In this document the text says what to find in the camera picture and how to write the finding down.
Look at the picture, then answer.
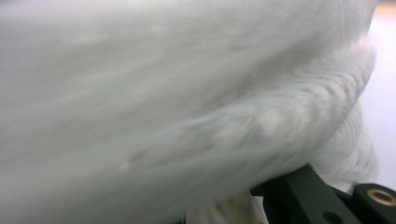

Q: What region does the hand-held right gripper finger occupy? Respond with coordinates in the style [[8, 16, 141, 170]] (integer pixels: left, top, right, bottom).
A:
[[249, 163, 357, 224]]

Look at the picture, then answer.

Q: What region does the white garment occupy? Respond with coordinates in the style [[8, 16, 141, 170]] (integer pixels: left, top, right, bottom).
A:
[[186, 189, 269, 224]]

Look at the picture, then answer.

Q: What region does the white mesh laundry bag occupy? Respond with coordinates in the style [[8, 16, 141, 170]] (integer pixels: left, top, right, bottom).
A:
[[0, 0, 380, 224]]

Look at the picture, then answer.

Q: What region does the white table board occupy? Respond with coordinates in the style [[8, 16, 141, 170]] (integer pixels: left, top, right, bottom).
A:
[[359, 12, 396, 190]]

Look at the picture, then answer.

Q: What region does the wooden table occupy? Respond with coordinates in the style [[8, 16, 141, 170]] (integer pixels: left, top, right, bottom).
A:
[[373, 0, 396, 17]]

